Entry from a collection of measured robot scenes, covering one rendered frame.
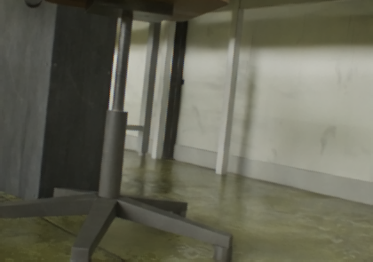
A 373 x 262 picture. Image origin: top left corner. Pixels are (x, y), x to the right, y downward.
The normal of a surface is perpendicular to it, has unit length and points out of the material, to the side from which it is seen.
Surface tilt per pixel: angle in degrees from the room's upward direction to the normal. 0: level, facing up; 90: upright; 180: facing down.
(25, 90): 90
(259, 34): 90
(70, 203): 90
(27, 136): 90
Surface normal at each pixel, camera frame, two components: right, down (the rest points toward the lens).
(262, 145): -0.75, -0.07
